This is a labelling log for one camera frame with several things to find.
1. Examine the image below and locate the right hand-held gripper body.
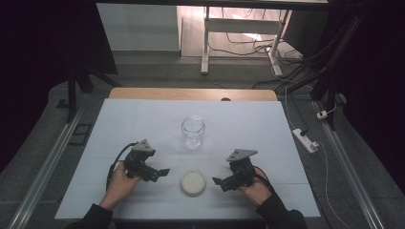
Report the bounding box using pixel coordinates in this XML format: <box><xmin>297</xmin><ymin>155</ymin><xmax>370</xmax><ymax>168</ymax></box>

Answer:
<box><xmin>222</xmin><ymin>149</ymin><xmax>260</xmax><ymax>191</ymax></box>

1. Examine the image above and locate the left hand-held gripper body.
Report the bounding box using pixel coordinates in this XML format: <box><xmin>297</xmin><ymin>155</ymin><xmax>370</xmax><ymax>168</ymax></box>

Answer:
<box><xmin>122</xmin><ymin>138</ymin><xmax>160</xmax><ymax>183</ymax></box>

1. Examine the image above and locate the white round jar lid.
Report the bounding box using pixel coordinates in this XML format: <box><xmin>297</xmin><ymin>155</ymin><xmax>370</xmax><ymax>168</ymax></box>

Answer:
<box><xmin>180</xmin><ymin>171</ymin><xmax>207</xmax><ymax>198</ymax></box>

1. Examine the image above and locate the clear glass jar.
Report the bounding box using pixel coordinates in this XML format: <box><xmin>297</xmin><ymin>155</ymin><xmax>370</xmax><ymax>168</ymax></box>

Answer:
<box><xmin>181</xmin><ymin>114</ymin><xmax>206</xmax><ymax>151</ymax></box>

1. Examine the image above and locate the person's right hand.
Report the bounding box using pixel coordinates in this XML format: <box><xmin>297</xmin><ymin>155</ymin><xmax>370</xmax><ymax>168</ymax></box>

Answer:
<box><xmin>237</xmin><ymin>168</ymin><xmax>274</xmax><ymax>208</ymax></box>

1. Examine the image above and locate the person's left hand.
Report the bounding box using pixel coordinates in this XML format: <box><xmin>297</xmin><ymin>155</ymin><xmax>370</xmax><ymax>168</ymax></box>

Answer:
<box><xmin>99</xmin><ymin>162</ymin><xmax>143</xmax><ymax>212</ymax></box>

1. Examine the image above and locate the white table cover sheet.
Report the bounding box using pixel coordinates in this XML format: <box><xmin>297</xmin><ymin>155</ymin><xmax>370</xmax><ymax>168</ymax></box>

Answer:
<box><xmin>54</xmin><ymin>97</ymin><xmax>321</xmax><ymax>221</ymax></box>

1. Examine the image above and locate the white power strip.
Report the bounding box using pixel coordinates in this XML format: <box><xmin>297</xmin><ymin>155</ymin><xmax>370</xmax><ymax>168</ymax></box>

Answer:
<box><xmin>291</xmin><ymin>127</ymin><xmax>320</xmax><ymax>155</ymax></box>

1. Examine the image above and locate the wooden table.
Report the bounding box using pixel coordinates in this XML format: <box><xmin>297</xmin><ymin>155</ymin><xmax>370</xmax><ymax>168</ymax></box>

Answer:
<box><xmin>108</xmin><ymin>87</ymin><xmax>279</xmax><ymax>102</ymax></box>

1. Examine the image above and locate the black metal stand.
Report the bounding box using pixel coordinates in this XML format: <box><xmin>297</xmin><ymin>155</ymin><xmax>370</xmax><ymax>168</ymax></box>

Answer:
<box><xmin>275</xmin><ymin>13</ymin><xmax>367</xmax><ymax>132</ymax></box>
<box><xmin>55</xmin><ymin>61</ymin><xmax>122</xmax><ymax>124</ymax></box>

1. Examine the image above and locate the dark curtain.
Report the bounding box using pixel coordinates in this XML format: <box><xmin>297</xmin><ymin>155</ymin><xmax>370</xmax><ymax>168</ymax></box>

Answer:
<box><xmin>328</xmin><ymin>0</ymin><xmax>405</xmax><ymax>187</ymax></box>
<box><xmin>0</xmin><ymin>0</ymin><xmax>119</xmax><ymax>175</ymax></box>

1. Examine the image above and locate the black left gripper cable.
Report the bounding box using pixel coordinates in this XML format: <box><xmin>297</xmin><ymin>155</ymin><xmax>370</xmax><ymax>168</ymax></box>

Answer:
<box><xmin>105</xmin><ymin>141</ymin><xmax>139</xmax><ymax>192</ymax></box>

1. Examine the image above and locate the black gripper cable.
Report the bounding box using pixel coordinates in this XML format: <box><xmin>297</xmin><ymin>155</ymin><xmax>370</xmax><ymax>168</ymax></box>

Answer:
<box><xmin>105</xmin><ymin>141</ymin><xmax>139</xmax><ymax>192</ymax></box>
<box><xmin>252</xmin><ymin>165</ymin><xmax>275</xmax><ymax>193</ymax></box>

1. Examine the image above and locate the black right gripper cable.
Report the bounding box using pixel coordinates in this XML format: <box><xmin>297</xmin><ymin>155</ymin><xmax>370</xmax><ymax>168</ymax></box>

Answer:
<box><xmin>252</xmin><ymin>165</ymin><xmax>275</xmax><ymax>193</ymax></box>

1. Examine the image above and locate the black rectangular floor frame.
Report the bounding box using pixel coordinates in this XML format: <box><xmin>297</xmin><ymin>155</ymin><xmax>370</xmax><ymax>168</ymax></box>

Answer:
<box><xmin>67</xmin><ymin>122</ymin><xmax>94</xmax><ymax>147</ymax></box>

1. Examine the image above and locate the white power cable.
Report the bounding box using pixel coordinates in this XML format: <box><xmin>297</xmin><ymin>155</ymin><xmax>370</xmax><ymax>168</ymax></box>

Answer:
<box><xmin>317</xmin><ymin>140</ymin><xmax>347</xmax><ymax>229</ymax></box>

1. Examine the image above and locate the aluminium rail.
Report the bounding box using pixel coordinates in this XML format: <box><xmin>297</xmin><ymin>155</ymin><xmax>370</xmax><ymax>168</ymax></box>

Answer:
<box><xmin>310</xmin><ymin>99</ymin><xmax>387</xmax><ymax>229</ymax></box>
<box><xmin>7</xmin><ymin>106</ymin><xmax>86</xmax><ymax>229</ymax></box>

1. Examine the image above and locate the bundle of floor cables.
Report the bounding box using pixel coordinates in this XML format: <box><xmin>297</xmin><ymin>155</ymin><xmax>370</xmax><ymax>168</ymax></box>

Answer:
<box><xmin>208</xmin><ymin>8</ymin><xmax>305</xmax><ymax>66</ymax></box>

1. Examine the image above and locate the white desk frame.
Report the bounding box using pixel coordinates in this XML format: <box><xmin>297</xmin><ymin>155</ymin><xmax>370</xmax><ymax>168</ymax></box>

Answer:
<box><xmin>200</xmin><ymin>6</ymin><xmax>293</xmax><ymax>77</ymax></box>

